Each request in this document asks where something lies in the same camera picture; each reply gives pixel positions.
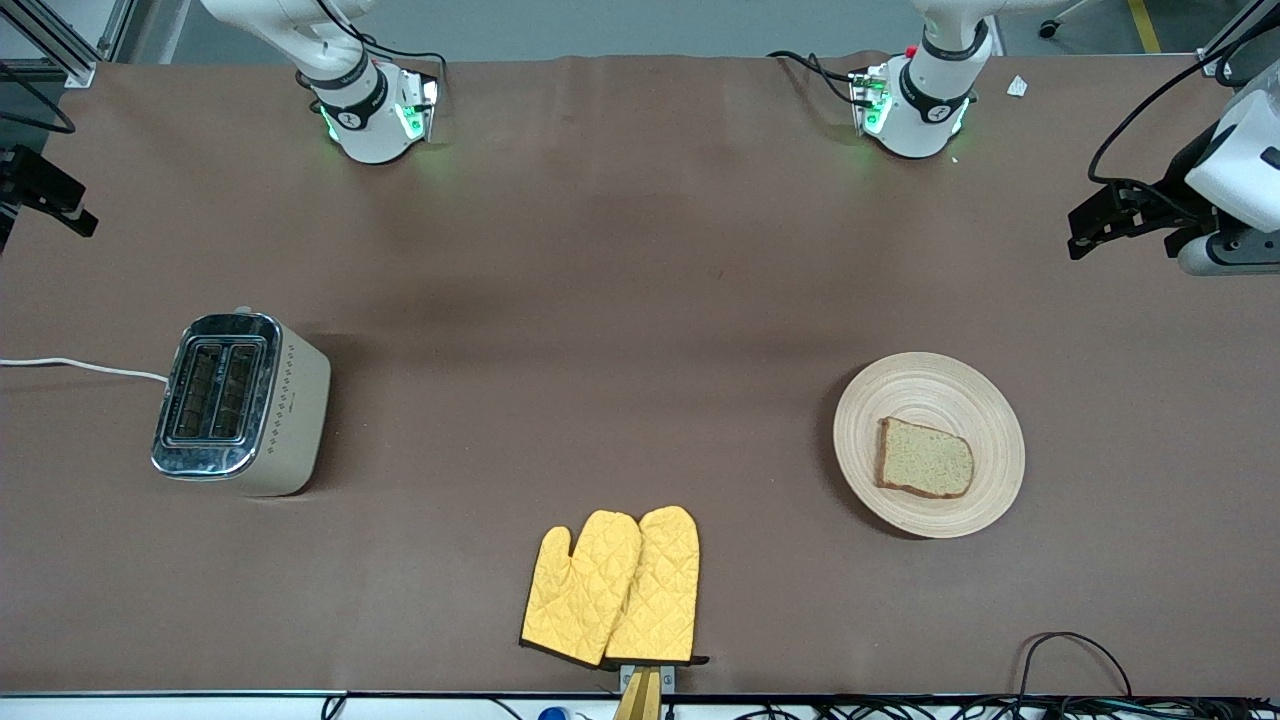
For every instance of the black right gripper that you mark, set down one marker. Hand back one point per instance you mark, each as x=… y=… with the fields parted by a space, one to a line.
x=30 y=178

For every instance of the yellow quilted oven mitt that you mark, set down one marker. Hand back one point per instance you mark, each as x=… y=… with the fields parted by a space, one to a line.
x=660 y=590
x=580 y=590

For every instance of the aluminium extrusion frame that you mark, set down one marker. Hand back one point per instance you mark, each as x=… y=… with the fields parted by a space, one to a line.
x=70 y=45

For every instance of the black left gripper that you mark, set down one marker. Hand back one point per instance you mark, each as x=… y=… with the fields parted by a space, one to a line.
x=1172 y=192

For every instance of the blue round cap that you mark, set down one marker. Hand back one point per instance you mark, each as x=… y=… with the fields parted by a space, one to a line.
x=553 y=714

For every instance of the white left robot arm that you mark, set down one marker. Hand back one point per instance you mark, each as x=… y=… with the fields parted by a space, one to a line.
x=925 y=100

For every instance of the black chair caster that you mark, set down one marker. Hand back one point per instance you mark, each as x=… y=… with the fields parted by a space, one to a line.
x=1048 y=29

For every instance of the small white paper scrap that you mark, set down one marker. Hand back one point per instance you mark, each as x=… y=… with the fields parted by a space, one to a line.
x=1017 y=86

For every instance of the round bamboo plate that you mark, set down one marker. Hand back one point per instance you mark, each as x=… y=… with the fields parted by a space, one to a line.
x=940 y=385

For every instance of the wooden post with metal bracket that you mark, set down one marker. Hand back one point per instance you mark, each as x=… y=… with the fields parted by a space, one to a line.
x=640 y=695

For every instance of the aluminium frame corner post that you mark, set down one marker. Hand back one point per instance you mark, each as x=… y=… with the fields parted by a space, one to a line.
x=1235 y=40

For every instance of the slice of brown bread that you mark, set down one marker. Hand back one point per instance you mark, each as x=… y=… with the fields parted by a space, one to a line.
x=925 y=460

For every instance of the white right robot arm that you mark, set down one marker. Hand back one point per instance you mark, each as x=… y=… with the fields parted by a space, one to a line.
x=365 y=105

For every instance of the white table edge rail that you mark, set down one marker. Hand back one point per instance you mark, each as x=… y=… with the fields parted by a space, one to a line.
x=160 y=705

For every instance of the cream and chrome toaster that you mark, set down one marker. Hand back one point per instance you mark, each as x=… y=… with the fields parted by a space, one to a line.
x=240 y=410

